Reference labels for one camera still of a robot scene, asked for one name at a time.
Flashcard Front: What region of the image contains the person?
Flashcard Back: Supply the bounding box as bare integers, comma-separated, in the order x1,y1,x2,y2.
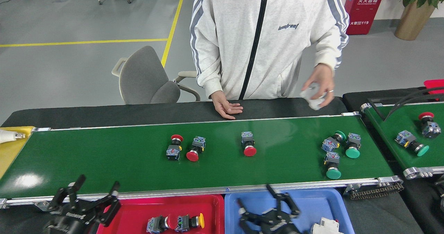
190,0,350,101

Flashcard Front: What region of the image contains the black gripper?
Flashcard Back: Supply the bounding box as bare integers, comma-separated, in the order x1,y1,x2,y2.
43,174,122,234
237,184,307,234

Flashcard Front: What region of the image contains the green push button switch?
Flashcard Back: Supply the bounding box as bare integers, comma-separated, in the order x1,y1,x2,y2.
395,130,430,157
322,131,347,153
345,133,362,159
324,152,342,180

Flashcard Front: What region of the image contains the potted plant in gold pot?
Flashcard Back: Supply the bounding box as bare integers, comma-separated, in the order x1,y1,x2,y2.
393,0,444,41

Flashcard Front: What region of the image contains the long green conveyor belt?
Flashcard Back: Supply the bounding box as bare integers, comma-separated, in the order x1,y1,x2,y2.
0,111,404,210

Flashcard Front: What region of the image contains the white tube with metal tip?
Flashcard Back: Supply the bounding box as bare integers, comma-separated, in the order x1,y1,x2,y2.
0,129,26,144

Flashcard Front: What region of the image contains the white circuit breaker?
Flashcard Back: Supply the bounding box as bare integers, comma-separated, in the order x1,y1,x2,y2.
300,82,328,111
310,217,344,234

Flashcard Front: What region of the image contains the long black table cloth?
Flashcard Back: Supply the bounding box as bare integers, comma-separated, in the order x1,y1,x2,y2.
2,97,348,127

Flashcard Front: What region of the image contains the black remote controller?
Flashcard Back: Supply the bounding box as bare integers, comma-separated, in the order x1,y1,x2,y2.
434,174,444,214

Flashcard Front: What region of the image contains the red plastic tray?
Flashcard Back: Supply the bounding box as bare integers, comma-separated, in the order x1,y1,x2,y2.
96,194,225,234

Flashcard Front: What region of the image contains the grey office chair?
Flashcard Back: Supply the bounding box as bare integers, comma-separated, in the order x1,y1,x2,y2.
112,46,201,105

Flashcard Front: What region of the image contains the blue plastic tray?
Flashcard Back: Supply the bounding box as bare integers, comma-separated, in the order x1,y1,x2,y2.
224,188,355,234

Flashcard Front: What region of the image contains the black curved guide frame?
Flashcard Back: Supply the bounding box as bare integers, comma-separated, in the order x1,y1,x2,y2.
368,87,444,121

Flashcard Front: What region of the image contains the green feeder conveyor belt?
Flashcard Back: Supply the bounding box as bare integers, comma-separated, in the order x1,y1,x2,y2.
360,101,444,179

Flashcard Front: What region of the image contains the black drive chain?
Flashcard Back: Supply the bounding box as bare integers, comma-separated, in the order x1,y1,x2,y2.
345,182,404,200

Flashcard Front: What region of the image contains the red plastic bin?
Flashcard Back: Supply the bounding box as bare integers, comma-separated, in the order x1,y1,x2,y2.
423,79,444,96

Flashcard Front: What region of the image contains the yellow plastic tray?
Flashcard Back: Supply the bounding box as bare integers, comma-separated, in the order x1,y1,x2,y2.
0,126,35,179

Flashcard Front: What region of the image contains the person's right hand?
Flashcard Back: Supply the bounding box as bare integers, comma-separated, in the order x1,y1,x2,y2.
211,90,244,120

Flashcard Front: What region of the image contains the red fire extinguisher cabinet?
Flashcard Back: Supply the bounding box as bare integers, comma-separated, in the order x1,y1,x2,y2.
344,0,387,35

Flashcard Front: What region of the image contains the person's left hand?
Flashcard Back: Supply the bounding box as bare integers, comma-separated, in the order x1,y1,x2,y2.
301,63,335,108

